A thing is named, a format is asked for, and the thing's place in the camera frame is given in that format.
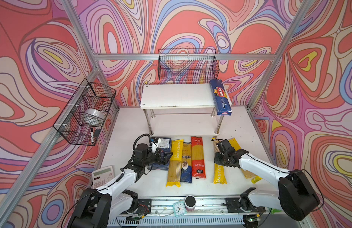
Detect dark blue Barilla pasta box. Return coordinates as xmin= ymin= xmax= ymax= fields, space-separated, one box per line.
xmin=148 ymin=136 xmax=171 ymax=171

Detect yellow pastatime spaghetti pack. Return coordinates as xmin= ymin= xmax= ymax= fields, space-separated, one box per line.
xmin=166 ymin=139 xmax=184 ymax=187
xmin=211 ymin=138 xmax=227 ymax=184

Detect blue Barilla spaghetti pack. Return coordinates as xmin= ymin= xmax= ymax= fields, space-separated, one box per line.
xmin=209 ymin=79 xmax=232 ymax=116

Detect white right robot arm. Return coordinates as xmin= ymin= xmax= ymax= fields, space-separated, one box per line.
xmin=214 ymin=139 xmax=321 ymax=221

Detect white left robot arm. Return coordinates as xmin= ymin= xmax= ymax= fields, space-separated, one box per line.
xmin=67 ymin=143 xmax=173 ymax=228

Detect clear blue spaghetti pack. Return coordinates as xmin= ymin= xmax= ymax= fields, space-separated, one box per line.
xmin=181 ymin=142 xmax=192 ymax=184

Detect red spaghetti pack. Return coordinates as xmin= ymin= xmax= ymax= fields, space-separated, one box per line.
xmin=191 ymin=136 xmax=206 ymax=179

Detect yellow spaghetti pack far right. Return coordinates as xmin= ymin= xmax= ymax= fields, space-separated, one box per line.
xmin=228 ymin=138 xmax=262 ymax=184

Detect white calculator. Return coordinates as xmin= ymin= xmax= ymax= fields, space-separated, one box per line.
xmin=92 ymin=166 xmax=114 ymax=189

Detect black round speaker can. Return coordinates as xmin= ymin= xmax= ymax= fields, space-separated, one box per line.
xmin=184 ymin=195 xmax=197 ymax=211

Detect white two-tier shelf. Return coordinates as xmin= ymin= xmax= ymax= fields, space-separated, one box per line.
xmin=140 ymin=84 xmax=224 ymax=136

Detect teal alarm clock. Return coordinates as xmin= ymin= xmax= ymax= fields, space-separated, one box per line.
xmin=173 ymin=201 xmax=187 ymax=218

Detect black marker pen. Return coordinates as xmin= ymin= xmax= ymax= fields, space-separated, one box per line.
xmin=90 ymin=128 xmax=94 ymax=144

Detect silver tape roll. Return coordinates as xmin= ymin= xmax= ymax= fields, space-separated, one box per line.
xmin=85 ymin=108 xmax=105 ymax=119

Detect black wire basket left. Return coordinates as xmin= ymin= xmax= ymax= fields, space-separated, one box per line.
xmin=53 ymin=79 xmax=116 ymax=146

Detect black wire basket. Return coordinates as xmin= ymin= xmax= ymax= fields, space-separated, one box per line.
xmin=158 ymin=47 xmax=220 ymax=84
xmin=53 ymin=79 xmax=116 ymax=146

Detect black wire basket rear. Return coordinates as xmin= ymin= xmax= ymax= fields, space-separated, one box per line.
xmin=158 ymin=47 xmax=220 ymax=84

